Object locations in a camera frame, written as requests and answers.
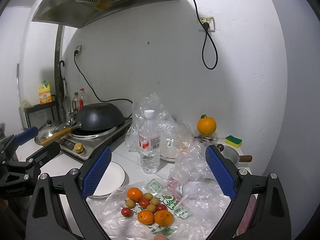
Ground cherry tomato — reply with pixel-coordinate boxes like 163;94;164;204
121;207;132;217
156;204;167;212
138;198;150;208

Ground yellow longan fruit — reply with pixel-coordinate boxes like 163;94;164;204
146;204;156;213
125;199;136;209
143;192;153;200
150;197;160;206

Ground mandarin orange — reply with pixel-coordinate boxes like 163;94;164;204
137;210;154;225
154;210;174;226
127;187;144;202

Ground black metal rack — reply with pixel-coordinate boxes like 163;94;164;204
24;101;60;128

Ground dark vertical pipe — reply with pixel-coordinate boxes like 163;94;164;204
54;25;66;122

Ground yellow detergent bottle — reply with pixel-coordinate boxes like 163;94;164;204
38;80;53;105

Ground steel induction cooker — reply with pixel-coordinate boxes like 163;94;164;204
58;118;132;162

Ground dark sauce bottle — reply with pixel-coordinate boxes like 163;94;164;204
72;92;79;112

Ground red label oil bottle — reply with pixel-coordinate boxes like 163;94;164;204
78;88;89;109

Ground black wok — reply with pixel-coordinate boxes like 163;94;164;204
40;103;126;146

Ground printed flat plastic bag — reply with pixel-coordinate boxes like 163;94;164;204
87;179;230;239

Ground white round plate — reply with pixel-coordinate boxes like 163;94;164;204
89;161;125;198

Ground yellow green sponge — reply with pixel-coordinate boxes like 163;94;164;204
225;135;242;148

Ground black hook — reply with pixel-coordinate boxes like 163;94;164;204
59;60;65;67

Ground crumpled clear plastic bag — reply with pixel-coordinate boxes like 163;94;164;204
167;141;225;199

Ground large orange with stem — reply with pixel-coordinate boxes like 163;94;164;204
197;114;217;136

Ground clear water bottle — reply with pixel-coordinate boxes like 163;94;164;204
138;109;161;174

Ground white bowl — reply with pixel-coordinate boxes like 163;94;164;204
160;138;191;162

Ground clear bag over bowl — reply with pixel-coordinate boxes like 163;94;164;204
125;93;193;152

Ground small pot wooden handle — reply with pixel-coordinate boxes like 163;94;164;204
216;143;253;167

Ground black cooker power cable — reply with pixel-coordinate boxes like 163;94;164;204
73;50;134;119

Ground left wall socket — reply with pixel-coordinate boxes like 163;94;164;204
74;45;82;56

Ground black looped wall cable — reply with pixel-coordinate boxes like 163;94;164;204
180;0;219;70

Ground wall power socket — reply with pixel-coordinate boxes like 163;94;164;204
199;17;215;33

